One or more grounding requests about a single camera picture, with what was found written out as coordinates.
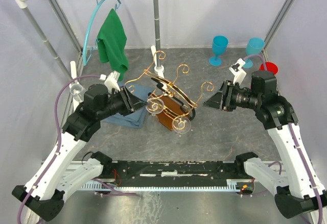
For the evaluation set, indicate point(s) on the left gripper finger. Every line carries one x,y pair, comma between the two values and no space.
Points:
137,107
132,99

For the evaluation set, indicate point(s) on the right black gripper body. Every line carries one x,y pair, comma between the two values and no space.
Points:
228,91

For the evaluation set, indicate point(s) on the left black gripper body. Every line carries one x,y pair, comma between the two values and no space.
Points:
124,104

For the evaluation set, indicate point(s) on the clear wine glass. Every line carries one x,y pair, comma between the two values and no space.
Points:
181,125
155,106
77,91

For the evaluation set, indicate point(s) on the clear wine glass front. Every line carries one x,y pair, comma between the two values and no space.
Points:
181,125

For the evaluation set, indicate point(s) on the red wine glass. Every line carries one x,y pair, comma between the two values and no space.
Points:
269,66

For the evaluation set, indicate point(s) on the blue wine glass front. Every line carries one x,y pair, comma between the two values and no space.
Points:
219,46

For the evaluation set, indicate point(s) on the blue wine glass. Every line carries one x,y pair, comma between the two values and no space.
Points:
254,46
219,46

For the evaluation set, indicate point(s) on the blue wine glass back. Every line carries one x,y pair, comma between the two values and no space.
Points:
254,46

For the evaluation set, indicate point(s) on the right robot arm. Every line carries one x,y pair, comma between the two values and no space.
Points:
300,191

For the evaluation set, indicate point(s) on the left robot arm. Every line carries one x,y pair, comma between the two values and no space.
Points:
47,191

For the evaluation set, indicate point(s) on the folded blue cloth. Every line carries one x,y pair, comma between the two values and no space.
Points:
136,119

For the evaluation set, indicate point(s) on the green cloth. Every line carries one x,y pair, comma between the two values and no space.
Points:
111,42

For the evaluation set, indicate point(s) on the teal clothes hanger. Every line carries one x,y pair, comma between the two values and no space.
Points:
87,52

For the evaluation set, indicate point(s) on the gold wire wine glass rack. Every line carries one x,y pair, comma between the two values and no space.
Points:
176,101

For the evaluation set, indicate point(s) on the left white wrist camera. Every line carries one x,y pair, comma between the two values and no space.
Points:
111,81

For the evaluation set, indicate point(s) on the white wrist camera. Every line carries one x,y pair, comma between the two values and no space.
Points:
111,81
238,71

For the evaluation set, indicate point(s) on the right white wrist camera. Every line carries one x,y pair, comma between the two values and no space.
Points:
238,71

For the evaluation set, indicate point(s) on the white clothes rail frame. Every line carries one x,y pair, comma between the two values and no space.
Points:
159,68

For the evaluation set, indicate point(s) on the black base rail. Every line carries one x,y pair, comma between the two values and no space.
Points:
173,173

